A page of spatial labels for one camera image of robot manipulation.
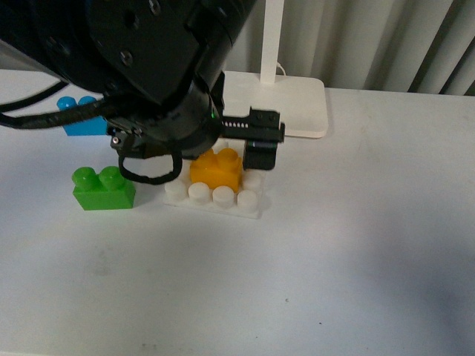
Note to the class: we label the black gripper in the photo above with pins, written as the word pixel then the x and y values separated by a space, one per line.
pixel 143 130

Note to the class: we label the green two-stud block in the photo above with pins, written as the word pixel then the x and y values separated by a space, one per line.
pixel 107 190

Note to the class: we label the white studded base plate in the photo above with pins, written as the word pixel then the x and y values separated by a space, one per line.
pixel 222 200

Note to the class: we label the blue three-stud block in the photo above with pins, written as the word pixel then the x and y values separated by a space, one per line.
pixel 92 127

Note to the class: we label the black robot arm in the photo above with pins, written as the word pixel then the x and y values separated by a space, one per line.
pixel 158 66

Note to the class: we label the white lamp stand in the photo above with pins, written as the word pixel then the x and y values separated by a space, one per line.
pixel 301 102

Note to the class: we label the yellow two-stud block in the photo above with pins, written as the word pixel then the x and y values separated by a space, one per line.
pixel 215 170

